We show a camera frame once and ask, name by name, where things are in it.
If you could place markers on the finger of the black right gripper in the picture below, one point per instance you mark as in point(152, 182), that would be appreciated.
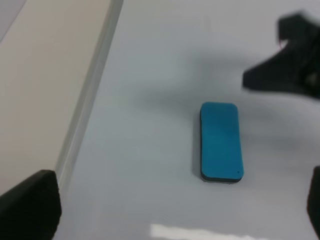
point(295, 69)

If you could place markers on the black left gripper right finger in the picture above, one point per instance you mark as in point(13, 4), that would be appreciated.
point(313, 201)

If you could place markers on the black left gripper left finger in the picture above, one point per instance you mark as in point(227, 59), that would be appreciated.
point(32, 209)

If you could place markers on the white whiteboard with aluminium frame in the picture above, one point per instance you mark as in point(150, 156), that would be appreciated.
point(136, 175)

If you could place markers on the teal whiteboard eraser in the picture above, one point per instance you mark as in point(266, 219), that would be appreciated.
point(220, 143)

